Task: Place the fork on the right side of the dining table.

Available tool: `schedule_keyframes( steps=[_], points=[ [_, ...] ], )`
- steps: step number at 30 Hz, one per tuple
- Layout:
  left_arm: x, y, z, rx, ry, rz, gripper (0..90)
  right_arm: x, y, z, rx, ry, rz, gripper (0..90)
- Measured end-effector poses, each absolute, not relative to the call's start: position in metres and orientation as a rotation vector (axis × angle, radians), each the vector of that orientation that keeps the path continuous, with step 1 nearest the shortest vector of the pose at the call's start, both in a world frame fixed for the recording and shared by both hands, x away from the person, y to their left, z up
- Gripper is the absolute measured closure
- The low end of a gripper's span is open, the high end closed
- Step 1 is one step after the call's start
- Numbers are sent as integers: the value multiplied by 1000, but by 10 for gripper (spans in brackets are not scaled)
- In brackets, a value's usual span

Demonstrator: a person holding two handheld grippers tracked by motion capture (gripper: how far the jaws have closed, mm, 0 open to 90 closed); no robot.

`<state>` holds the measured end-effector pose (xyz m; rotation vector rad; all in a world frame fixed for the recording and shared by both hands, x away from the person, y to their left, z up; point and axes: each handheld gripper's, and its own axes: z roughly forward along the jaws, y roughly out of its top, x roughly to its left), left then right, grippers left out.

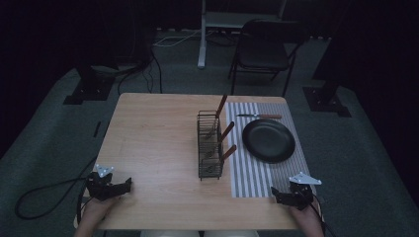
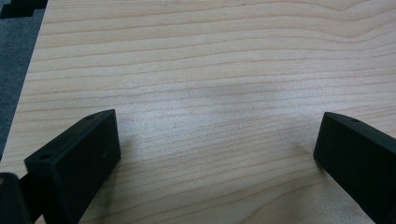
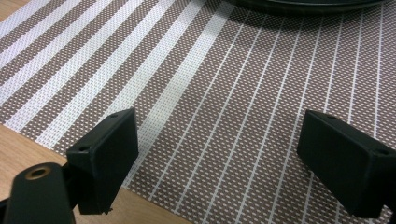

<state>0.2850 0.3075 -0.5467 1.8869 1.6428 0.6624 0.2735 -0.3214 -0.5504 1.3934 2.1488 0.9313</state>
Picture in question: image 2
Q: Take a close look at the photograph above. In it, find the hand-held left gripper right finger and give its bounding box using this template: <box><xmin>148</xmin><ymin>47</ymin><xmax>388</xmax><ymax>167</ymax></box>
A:
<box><xmin>313</xmin><ymin>111</ymin><xmax>396</xmax><ymax>224</ymax></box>

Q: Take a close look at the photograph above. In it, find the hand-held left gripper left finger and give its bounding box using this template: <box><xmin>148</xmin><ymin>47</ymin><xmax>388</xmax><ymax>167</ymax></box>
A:
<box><xmin>23</xmin><ymin>108</ymin><xmax>122</xmax><ymax>224</ymax></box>

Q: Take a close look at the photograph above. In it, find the black stepped object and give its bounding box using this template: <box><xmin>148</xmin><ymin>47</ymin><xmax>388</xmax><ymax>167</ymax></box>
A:
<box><xmin>0</xmin><ymin>0</ymin><xmax>50</xmax><ymax>20</ymax></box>

